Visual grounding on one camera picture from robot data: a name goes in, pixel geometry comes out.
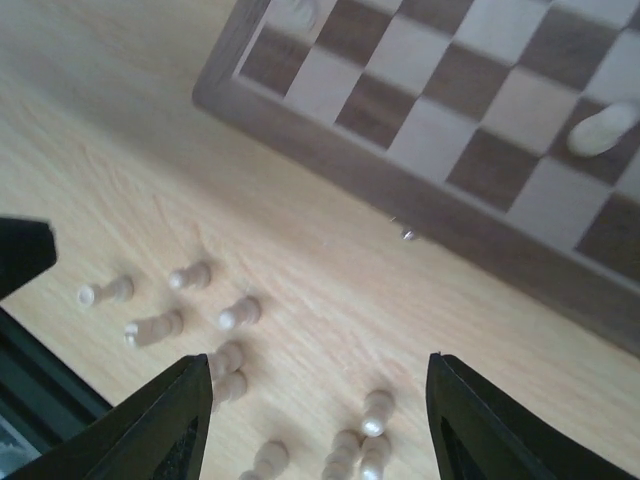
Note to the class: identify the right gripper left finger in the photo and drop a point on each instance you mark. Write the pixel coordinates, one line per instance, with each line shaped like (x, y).
(159, 432)

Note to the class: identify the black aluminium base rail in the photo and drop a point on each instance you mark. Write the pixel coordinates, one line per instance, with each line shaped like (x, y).
(42, 399)

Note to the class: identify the light chess piece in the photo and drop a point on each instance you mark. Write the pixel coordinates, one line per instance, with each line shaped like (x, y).
(229, 388)
(376, 453)
(244, 311)
(345, 449)
(194, 276)
(226, 359)
(269, 462)
(148, 331)
(119, 290)
(379, 406)

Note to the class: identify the light chess pawn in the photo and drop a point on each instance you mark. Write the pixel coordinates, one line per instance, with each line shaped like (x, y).
(602, 131)
(298, 14)

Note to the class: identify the wooden chess board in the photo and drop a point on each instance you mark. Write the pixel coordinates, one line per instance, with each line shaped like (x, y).
(453, 117)

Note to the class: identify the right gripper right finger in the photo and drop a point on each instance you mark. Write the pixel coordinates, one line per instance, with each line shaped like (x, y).
(480, 432)

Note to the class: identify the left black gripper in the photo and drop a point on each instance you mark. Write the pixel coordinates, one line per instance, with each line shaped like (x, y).
(27, 250)

